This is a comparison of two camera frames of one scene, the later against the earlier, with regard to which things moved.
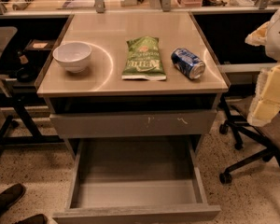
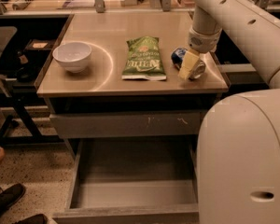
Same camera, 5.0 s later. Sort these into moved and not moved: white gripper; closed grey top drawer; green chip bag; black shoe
Moved: white gripper
Not moved: closed grey top drawer; black shoe; green chip bag
